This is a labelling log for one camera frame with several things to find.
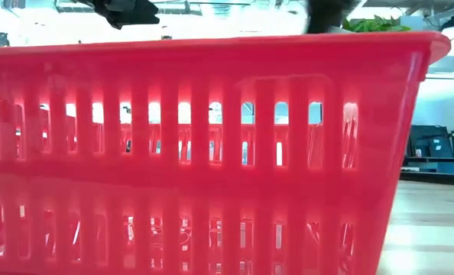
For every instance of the red slotted plastic basket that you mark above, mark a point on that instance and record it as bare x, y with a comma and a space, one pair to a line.
211, 183

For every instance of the green leafy plant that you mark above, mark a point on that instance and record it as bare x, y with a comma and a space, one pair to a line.
376, 26

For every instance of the blue machine cart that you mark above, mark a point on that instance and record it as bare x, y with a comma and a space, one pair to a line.
429, 145

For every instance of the small white cup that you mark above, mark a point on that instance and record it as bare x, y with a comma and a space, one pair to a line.
418, 153

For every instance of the black hanging ceiling camera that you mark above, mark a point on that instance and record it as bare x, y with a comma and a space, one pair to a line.
166, 37

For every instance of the black aluminium table frame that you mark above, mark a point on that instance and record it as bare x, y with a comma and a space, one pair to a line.
433, 178

